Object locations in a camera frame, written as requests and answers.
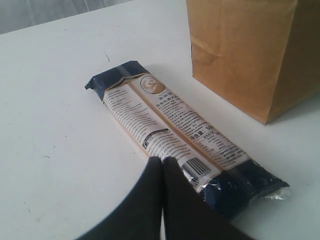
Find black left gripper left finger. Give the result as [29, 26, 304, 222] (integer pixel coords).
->
[78, 157, 163, 240]

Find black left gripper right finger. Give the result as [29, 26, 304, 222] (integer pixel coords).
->
[162, 157, 252, 240]

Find brown paper bag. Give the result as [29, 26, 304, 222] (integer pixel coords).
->
[186, 0, 320, 125]

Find dark blue noodle packet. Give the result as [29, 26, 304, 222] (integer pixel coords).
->
[85, 61, 290, 219]

